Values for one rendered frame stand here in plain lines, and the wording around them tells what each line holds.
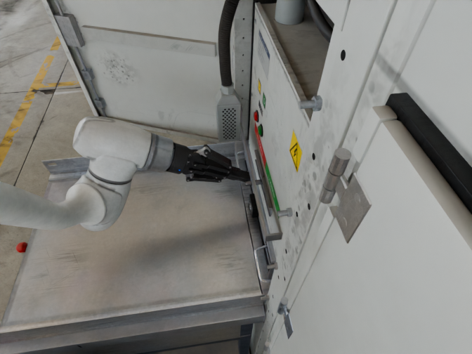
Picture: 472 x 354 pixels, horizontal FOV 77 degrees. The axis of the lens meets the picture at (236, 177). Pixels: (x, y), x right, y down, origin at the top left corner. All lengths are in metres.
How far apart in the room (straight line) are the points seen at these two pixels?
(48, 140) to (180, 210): 2.02
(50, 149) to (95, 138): 2.09
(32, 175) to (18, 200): 2.11
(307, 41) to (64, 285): 0.87
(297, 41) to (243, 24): 0.27
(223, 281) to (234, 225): 0.18
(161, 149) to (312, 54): 0.38
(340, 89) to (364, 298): 0.15
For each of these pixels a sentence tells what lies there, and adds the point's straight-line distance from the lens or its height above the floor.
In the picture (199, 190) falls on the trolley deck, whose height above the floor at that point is 0.85.
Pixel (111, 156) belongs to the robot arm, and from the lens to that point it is 0.70.
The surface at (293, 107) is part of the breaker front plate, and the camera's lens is 0.52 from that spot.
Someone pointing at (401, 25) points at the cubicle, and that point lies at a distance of 0.20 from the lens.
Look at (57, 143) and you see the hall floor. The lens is 2.81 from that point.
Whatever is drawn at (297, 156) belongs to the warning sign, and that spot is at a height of 1.31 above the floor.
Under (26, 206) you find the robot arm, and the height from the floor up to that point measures 1.29.
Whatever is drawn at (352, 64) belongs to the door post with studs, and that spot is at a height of 1.56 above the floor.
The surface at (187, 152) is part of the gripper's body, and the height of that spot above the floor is 1.15.
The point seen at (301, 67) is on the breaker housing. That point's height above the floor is 1.39.
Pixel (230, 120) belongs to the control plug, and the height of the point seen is 1.09.
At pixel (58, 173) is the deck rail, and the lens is 1.26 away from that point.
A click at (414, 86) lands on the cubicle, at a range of 0.18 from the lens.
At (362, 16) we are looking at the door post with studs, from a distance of 0.23.
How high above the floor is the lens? 1.67
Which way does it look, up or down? 50 degrees down
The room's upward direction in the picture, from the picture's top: straight up
